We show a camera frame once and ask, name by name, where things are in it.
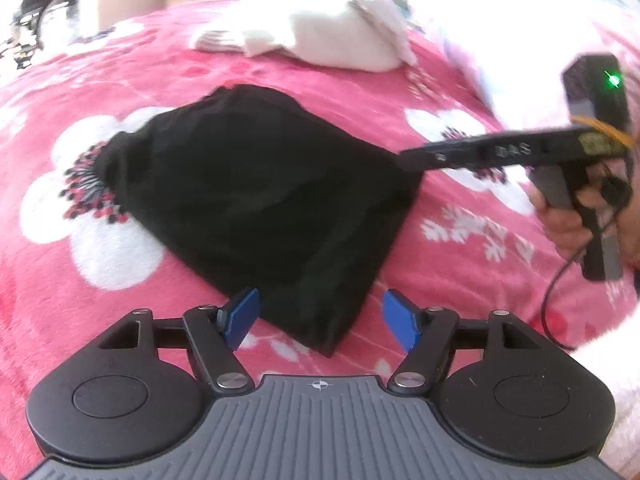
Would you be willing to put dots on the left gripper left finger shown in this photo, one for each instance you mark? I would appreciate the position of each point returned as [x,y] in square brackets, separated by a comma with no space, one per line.
[237,316]

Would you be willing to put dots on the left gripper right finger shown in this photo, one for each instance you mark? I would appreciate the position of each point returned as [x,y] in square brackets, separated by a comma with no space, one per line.
[403,318]

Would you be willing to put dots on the black garment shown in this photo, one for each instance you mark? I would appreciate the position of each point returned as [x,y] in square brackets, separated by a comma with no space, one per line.
[248,189]

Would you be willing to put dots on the clothes on hanger rack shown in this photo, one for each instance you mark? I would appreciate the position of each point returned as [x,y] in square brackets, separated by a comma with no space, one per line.
[27,28]

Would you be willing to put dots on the person's right hand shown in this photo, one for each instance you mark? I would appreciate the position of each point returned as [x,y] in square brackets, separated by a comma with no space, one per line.
[564,228]

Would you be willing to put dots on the pink floral blanket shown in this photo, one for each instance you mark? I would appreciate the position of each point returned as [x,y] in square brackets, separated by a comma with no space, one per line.
[469,244]

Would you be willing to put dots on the white cloth pile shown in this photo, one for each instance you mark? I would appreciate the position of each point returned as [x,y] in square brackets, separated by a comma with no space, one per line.
[367,35]

